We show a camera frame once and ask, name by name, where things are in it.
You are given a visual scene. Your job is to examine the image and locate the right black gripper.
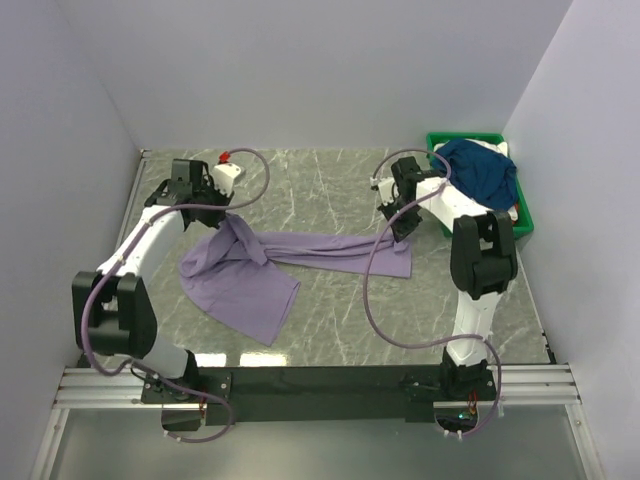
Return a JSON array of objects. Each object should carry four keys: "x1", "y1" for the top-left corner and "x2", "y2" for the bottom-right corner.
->
[{"x1": 379, "y1": 194, "x2": 423, "y2": 243}]

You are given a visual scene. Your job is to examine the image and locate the purple t shirt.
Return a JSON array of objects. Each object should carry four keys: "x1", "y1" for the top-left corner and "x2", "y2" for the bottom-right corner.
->
[{"x1": 178, "y1": 213, "x2": 414, "y2": 348}]

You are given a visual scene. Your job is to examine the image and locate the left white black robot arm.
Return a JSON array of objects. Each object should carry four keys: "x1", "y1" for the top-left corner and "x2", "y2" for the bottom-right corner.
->
[{"x1": 72, "y1": 159, "x2": 244, "y2": 402}]

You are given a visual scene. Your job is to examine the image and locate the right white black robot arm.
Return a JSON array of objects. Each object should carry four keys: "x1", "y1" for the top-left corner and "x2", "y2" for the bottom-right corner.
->
[{"x1": 370, "y1": 156, "x2": 518, "y2": 399}]

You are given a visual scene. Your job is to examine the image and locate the dark blue t shirt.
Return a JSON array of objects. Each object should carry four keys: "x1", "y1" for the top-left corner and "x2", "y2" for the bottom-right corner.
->
[{"x1": 432, "y1": 138, "x2": 518, "y2": 209}]

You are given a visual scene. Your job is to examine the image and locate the green plastic bin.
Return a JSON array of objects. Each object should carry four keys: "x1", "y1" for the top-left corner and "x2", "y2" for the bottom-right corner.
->
[{"x1": 426, "y1": 132, "x2": 534, "y2": 239}]

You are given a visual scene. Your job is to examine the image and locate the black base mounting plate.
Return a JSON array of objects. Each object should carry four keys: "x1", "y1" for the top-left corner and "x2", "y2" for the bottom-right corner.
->
[{"x1": 141, "y1": 364, "x2": 501, "y2": 426}]

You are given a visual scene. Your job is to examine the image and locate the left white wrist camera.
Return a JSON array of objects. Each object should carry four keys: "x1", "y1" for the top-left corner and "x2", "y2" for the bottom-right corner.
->
[{"x1": 210, "y1": 151, "x2": 245, "y2": 198}]

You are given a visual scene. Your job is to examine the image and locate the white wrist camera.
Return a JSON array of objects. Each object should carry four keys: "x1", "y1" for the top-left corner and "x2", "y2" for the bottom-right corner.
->
[
  {"x1": 210, "y1": 151, "x2": 245, "y2": 198},
  {"x1": 370, "y1": 177, "x2": 398, "y2": 205}
]

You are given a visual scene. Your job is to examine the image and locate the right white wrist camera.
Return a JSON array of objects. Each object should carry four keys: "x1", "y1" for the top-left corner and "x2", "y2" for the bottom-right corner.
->
[{"x1": 370, "y1": 177, "x2": 398, "y2": 205}]

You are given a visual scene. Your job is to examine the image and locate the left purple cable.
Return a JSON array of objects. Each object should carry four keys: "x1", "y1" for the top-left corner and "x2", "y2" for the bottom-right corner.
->
[{"x1": 80, "y1": 146, "x2": 271, "y2": 445}]

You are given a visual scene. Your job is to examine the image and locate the purple cable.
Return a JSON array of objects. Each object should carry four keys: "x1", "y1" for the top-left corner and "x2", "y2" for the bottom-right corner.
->
[
  {"x1": 80, "y1": 146, "x2": 271, "y2": 445},
  {"x1": 361, "y1": 148, "x2": 503, "y2": 443}
]

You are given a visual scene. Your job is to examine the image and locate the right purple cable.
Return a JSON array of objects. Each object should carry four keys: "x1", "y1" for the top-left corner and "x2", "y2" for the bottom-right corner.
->
[{"x1": 361, "y1": 148, "x2": 503, "y2": 443}]

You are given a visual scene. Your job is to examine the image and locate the aluminium rail frame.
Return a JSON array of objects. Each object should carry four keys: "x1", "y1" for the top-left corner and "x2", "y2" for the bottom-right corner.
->
[{"x1": 31, "y1": 149, "x2": 604, "y2": 479}]

